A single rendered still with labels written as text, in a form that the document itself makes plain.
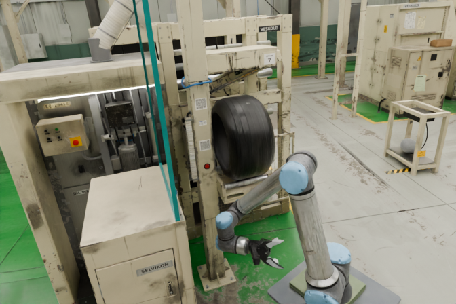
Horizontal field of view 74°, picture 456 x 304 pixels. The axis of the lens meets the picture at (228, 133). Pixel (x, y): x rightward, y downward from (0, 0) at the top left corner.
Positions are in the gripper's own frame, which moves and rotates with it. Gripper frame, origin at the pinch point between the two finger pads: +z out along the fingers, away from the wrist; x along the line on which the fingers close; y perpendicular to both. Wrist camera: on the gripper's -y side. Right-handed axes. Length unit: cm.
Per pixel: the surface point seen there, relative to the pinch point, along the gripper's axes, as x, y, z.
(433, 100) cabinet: -48, 533, 168
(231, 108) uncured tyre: -70, 44, -43
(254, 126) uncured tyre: -59, 44, -28
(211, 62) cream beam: -102, 58, -63
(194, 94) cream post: -80, 30, -62
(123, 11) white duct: -133, 17, -103
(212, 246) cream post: 38, 57, -69
